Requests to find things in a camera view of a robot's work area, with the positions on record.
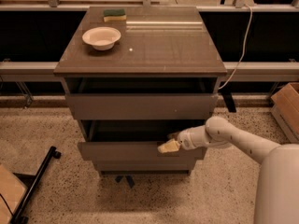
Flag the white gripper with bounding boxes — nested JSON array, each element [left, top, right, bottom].
[[158, 129, 198, 153]]

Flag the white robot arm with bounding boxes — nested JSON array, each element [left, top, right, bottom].
[[158, 116, 299, 224]]

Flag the grey drawer cabinet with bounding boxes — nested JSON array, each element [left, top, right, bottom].
[[54, 7, 227, 163]]

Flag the grey top drawer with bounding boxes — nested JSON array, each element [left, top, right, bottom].
[[66, 77, 218, 120]]

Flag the cardboard box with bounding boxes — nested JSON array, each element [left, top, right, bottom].
[[271, 82, 299, 144]]

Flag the white bowl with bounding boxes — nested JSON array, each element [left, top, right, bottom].
[[82, 27, 121, 51]]

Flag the green yellow sponge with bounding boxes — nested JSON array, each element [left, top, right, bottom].
[[103, 8, 126, 22]]

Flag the black cart leg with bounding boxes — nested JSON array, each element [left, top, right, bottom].
[[9, 147, 61, 224]]

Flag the wooden board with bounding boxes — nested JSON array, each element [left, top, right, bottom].
[[0, 164, 27, 224]]

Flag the metal railing frame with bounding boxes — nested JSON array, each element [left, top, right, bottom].
[[0, 0, 299, 108]]

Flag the white cable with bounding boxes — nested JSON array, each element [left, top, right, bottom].
[[218, 4, 254, 91]]

